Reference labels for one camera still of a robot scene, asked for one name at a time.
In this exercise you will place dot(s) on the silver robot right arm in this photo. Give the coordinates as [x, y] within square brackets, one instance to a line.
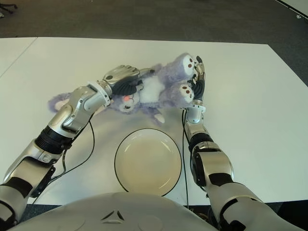
[211, 163]

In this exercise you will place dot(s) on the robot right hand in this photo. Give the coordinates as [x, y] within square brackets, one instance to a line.
[199, 84]

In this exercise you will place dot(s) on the black office chair base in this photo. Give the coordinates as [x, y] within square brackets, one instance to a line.
[7, 7]

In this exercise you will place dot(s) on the grey robot torso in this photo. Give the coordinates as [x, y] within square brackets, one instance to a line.
[115, 211]

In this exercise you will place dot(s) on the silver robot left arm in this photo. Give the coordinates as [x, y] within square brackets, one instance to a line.
[57, 134]

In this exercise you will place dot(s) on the purple plush bunny doll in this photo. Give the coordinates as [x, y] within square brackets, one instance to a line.
[166, 84]

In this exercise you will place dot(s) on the white plate with black rim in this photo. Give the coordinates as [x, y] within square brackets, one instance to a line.
[148, 161]

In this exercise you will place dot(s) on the white rail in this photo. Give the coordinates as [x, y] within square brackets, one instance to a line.
[294, 6]

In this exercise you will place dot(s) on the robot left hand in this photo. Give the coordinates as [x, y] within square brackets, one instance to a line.
[122, 80]

